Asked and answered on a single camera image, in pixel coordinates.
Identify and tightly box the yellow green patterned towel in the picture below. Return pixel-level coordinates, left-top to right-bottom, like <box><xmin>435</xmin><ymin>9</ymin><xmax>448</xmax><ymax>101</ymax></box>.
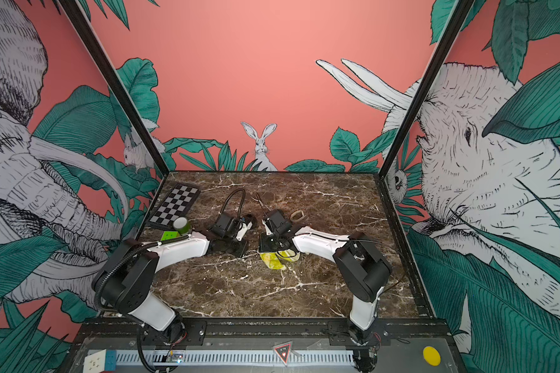
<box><xmin>259</xmin><ymin>250</ymin><xmax>300</xmax><ymax>270</ymax></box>

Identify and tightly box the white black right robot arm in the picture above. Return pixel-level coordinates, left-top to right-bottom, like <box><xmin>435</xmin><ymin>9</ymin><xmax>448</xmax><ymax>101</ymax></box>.
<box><xmin>260</xmin><ymin>210</ymin><xmax>393</xmax><ymax>332</ymax></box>

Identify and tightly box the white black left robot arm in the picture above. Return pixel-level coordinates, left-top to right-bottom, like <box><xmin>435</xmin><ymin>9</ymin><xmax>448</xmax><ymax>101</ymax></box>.
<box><xmin>92</xmin><ymin>213</ymin><xmax>257</xmax><ymax>335</ymax></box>

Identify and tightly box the green white cylinder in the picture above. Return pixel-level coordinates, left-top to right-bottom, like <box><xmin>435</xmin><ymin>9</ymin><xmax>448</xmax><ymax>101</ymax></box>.
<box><xmin>173</xmin><ymin>217</ymin><xmax>192</xmax><ymax>236</ymax></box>

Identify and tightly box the black white checkerboard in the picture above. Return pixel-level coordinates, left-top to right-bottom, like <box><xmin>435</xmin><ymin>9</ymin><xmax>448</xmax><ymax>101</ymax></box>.
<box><xmin>148</xmin><ymin>183</ymin><xmax>201</xmax><ymax>229</ymax></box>

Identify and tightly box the colourful rubik's cube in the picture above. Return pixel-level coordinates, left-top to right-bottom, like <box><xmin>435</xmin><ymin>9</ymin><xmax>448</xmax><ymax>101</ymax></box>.
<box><xmin>161</xmin><ymin>231</ymin><xmax>180</xmax><ymax>241</ymax></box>

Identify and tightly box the red triangle warning sticker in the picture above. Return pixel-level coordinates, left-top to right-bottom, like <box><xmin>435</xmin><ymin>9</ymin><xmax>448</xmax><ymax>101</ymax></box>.
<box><xmin>272</xmin><ymin>341</ymin><xmax>292</xmax><ymax>365</ymax></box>

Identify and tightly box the white power socket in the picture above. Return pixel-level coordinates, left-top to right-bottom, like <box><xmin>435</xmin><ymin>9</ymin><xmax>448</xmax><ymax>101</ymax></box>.
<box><xmin>82</xmin><ymin>350</ymin><xmax>117</xmax><ymax>373</ymax></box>

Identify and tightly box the yellow round button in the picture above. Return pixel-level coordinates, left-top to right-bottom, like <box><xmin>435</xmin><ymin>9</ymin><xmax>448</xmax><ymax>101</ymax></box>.
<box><xmin>422</xmin><ymin>346</ymin><xmax>442</xmax><ymax>367</ymax></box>

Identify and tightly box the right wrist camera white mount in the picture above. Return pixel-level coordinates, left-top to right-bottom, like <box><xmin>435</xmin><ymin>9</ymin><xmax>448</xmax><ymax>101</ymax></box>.
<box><xmin>261</xmin><ymin>220</ymin><xmax>272</xmax><ymax>236</ymax></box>

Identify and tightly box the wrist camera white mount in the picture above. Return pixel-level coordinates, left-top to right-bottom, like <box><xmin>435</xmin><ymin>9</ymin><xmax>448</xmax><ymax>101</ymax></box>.
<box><xmin>235</xmin><ymin>220</ymin><xmax>253</xmax><ymax>242</ymax></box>
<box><xmin>261</xmin><ymin>220</ymin><xmax>272</xmax><ymax>236</ymax></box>

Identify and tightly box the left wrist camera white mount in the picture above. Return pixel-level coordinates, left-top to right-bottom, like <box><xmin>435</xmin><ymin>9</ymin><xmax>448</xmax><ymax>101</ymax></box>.
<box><xmin>235</xmin><ymin>220</ymin><xmax>253</xmax><ymax>242</ymax></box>

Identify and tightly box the black corrugated left cable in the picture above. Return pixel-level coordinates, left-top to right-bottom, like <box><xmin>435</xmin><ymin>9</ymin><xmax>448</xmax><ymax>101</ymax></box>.
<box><xmin>218</xmin><ymin>188</ymin><xmax>247</xmax><ymax>220</ymax></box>

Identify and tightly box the white slotted cable duct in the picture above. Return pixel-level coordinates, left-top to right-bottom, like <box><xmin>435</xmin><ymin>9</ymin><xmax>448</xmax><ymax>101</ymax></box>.
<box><xmin>115</xmin><ymin>349</ymin><xmax>356</xmax><ymax>367</ymax></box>

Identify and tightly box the black front mounting rail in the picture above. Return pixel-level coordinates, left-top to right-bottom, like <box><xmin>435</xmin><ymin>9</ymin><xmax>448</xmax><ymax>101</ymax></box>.
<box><xmin>73</xmin><ymin>317</ymin><xmax>453</xmax><ymax>346</ymax></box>

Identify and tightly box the black right frame post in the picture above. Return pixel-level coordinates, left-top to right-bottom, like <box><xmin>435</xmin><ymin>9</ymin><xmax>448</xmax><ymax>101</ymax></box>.
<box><xmin>379</xmin><ymin>0</ymin><xmax>474</xmax><ymax>180</ymax></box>

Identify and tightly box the black frame post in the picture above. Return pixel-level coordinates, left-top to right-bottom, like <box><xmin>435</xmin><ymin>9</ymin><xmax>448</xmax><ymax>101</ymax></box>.
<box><xmin>379</xmin><ymin>0</ymin><xmax>474</xmax><ymax>180</ymax></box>
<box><xmin>58</xmin><ymin>1</ymin><xmax>170</xmax><ymax>178</ymax></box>

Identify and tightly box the black left frame post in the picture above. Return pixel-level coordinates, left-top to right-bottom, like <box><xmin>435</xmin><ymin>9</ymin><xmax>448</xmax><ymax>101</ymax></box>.
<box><xmin>58</xmin><ymin>1</ymin><xmax>170</xmax><ymax>178</ymax></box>

